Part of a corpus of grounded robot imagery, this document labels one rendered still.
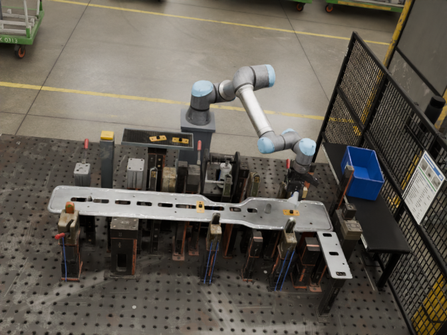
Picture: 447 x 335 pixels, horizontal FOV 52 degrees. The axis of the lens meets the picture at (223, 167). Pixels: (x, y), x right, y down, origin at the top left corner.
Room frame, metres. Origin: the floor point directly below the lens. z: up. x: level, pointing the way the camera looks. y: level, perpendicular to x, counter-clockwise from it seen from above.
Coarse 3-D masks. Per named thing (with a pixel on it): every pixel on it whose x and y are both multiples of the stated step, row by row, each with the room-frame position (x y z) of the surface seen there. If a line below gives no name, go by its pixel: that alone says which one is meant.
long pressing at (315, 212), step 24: (72, 192) 1.62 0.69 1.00; (96, 192) 1.65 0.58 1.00; (120, 192) 1.68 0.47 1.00; (144, 192) 1.71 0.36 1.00; (120, 216) 1.52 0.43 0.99; (144, 216) 1.55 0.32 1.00; (168, 216) 1.58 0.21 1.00; (192, 216) 1.61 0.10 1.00; (240, 216) 1.67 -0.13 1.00; (264, 216) 1.71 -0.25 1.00; (288, 216) 1.74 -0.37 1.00; (312, 216) 1.78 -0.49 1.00
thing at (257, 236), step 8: (256, 232) 1.59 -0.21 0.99; (256, 240) 1.54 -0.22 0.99; (248, 248) 1.58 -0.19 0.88; (256, 248) 1.54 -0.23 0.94; (248, 256) 1.57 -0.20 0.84; (256, 256) 1.54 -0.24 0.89; (248, 264) 1.54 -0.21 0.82; (240, 272) 1.58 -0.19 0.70; (248, 272) 1.54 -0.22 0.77; (248, 280) 1.54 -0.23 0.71
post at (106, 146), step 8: (104, 144) 1.89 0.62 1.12; (112, 144) 1.90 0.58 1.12; (104, 152) 1.89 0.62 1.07; (112, 152) 1.90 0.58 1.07; (104, 160) 1.89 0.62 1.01; (112, 160) 1.93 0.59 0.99; (104, 168) 1.89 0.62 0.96; (112, 168) 1.93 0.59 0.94; (104, 176) 1.89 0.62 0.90; (112, 176) 1.93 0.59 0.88; (104, 184) 1.89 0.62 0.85; (112, 184) 1.94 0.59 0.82; (104, 200) 1.89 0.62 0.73
